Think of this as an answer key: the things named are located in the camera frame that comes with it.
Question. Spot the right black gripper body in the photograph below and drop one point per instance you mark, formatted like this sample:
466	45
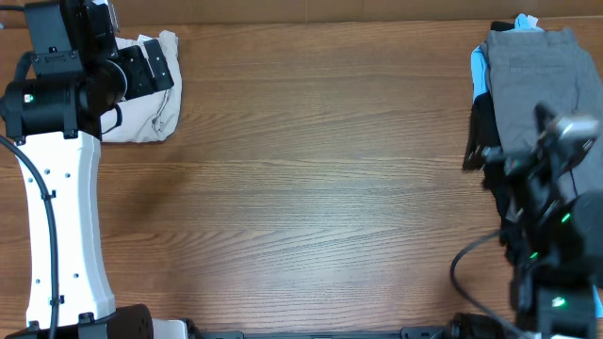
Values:
514	161

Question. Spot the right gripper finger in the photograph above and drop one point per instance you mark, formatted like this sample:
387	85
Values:
546	119
473	158

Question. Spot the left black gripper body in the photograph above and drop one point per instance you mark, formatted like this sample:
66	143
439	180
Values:
138	82

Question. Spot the beige shorts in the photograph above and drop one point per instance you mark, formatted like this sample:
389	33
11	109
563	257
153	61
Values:
154	117

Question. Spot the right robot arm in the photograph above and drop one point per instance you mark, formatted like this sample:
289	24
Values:
554	245

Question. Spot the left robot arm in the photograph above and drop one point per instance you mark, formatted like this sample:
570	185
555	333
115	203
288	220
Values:
52	109

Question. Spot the black garment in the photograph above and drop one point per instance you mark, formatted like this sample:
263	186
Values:
483	128

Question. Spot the grey shorts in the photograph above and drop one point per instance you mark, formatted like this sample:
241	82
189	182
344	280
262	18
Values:
531	67

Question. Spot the light blue garment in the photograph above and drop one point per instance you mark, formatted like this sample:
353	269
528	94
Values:
478	62

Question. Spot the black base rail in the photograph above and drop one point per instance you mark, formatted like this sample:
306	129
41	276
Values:
425	332

